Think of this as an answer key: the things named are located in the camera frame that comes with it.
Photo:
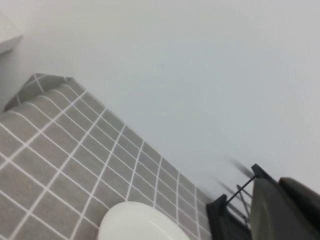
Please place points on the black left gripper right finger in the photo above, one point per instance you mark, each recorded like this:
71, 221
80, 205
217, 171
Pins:
305, 205

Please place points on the grey checkered tablecloth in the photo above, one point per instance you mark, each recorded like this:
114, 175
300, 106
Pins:
50, 162

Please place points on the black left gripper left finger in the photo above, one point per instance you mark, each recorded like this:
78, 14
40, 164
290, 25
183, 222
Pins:
270, 215

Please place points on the white round plate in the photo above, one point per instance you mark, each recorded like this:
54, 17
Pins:
140, 222

